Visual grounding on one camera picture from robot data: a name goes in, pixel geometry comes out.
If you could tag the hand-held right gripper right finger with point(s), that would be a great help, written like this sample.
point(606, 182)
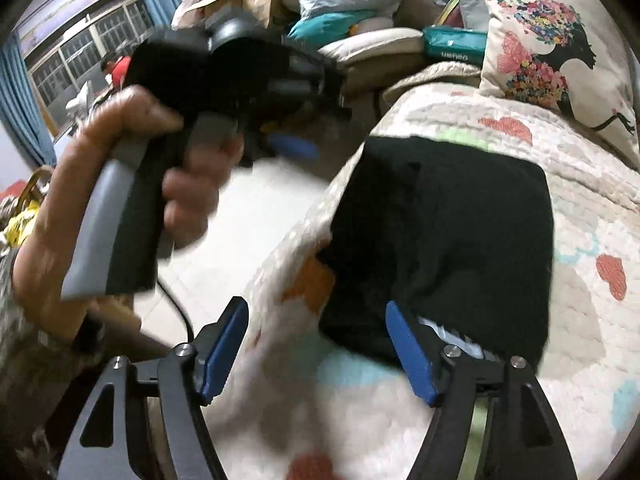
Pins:
point(410, 355)

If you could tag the person's left forearm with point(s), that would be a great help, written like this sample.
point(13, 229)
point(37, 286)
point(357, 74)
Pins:
point(45, 260)

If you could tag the black pants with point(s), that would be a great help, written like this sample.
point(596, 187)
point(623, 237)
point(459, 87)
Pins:
point(450, 240)

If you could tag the beige folded quilt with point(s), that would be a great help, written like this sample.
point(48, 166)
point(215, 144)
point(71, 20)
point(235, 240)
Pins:
point(375, 42)

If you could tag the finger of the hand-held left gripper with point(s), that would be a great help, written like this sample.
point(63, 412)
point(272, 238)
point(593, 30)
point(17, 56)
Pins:
point(295, 147)

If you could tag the person's left hand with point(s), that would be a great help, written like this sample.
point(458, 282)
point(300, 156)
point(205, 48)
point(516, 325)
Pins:
point(100, 125)

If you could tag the barred window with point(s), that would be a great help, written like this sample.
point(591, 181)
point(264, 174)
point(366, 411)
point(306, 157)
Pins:
point(75, 55)

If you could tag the yellow cloth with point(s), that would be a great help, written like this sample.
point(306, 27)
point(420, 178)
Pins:
point(20, 225)

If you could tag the quilted patterned bedspread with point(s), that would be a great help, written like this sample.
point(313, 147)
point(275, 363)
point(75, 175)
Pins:
point(575, 280)

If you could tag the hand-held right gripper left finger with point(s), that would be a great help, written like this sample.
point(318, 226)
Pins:
point(225, 350)

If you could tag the teal tissue packet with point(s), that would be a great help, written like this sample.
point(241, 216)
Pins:
point(455, 42)

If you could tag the teal cloth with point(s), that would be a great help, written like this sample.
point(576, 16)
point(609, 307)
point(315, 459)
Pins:
point(325, 25)

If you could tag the floral silhouette throw pillow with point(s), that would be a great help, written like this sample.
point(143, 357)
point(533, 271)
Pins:
point(550, 35)

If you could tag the person's patterned clothing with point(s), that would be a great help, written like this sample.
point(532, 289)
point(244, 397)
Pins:
point(30, 385)

